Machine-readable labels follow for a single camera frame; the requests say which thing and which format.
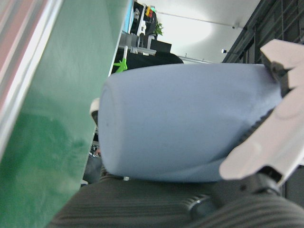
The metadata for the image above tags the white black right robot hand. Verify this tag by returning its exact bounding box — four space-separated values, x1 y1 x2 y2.
47 38 304 228

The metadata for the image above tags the light blue cup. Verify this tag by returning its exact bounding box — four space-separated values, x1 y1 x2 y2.
97 63 283 183

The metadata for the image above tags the green belt conveyor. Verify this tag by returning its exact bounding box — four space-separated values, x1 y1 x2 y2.
0 0 134 228

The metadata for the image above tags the bright green clamp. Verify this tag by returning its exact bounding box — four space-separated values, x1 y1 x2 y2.
113 46 129 73

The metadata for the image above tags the green potted plant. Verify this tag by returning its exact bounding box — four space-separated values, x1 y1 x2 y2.
153 20 164 37

